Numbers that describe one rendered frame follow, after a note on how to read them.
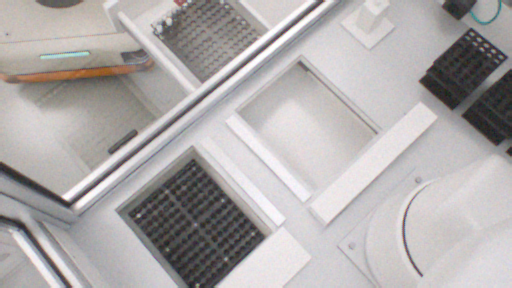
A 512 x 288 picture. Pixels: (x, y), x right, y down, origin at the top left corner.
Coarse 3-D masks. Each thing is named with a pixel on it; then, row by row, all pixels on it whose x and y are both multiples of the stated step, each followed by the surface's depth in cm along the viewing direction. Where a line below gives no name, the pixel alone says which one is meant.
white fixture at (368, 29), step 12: (372, 0) 99; (384, 0) 99; (360, 12) 101; (372, 12) 98; (384, 12) 100; (348, 24) 106; (360, 24) 104; (372, 24) 101; (384, 24) 106; (360, 36) 105; (372, 36) 105
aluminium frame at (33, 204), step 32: (288, 32) 101; (256, 64) 98; (224, 96) 98; (128, 160) 91; (0, 192) 66; (32, 192) 71; (96, 192) 89; (32, 224) 77; (64, 224) 89; (64, 256) 78
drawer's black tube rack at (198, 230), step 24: (192, 168) 100; (168, 192) 98; (192, 192) 98; (216, 192) 99; (144, 216) 100; (168, 216) 97; (192, 216) 97; (216, 216) 100; (240, 216) 100; (168, 240) 95; (192, 240) 95; (216, 240) 99; (240, 240) 95; (192, 264) 94; (216, 264) 97
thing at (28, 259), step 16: (0, 224) 68; (0, 240) 63; (16, 240) 69; (0, 256) 58; (16, 256) 63; (32, 256) 69; (0, 272) 55; (16, 272) 59; (32, 272) 64; (48, 272) 70
